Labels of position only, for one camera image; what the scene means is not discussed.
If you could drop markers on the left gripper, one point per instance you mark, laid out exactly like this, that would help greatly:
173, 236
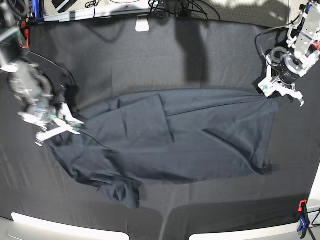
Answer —
282, 88

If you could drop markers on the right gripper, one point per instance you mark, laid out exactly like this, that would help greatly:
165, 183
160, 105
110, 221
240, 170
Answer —
51, 114

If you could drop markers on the dark navy t-shirt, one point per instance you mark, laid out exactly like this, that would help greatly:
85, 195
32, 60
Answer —
167, 137

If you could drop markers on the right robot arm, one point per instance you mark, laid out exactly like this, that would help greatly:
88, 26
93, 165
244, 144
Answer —
26, 80

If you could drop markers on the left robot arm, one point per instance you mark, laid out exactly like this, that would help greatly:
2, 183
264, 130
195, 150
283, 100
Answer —
285, 65

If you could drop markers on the red black clamp far-left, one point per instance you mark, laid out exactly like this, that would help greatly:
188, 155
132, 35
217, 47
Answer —
25, 32

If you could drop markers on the black table cloth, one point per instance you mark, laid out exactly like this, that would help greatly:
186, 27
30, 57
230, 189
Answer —
108, 57

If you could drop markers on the black power adapter box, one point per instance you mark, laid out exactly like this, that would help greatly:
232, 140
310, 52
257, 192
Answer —
62, 6

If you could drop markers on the blue bar clamp far-left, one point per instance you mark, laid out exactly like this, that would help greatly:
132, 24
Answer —
37, 11

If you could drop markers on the red black clamp near-right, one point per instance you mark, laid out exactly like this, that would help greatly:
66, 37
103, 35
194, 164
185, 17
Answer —
302, 208

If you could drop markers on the blue bar clamp near-right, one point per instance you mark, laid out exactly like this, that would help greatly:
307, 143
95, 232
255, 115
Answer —
304, 224

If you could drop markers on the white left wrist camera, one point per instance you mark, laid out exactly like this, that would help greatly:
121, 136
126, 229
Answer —
266, 87

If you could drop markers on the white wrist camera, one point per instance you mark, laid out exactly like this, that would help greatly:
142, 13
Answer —
76, 126
266, 87

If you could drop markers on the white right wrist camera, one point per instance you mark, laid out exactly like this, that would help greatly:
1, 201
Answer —
76, 126

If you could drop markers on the aluminium frame rail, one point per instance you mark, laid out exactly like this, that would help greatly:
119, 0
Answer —
89, 13

